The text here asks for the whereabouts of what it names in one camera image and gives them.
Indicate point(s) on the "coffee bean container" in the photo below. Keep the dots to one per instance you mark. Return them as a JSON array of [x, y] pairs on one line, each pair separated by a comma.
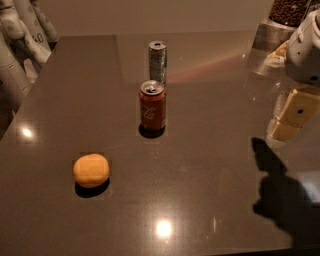
[[284, 17]]

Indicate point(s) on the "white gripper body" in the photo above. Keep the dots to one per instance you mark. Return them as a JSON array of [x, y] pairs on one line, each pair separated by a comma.
[[304, 55]]

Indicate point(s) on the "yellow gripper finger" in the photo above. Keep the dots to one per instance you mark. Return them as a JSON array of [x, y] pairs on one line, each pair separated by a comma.
[[300, 106], [280, 131]]

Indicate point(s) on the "red coke can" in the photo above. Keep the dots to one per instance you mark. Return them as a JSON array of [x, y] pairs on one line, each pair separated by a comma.
[[152, 97]]

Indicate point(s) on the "orange round fruit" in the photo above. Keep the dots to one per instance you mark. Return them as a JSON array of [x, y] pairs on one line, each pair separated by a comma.
[[91, 170]]

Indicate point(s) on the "silver green tall can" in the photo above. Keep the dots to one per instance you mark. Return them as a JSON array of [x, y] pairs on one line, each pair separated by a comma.
[[158, 61]]

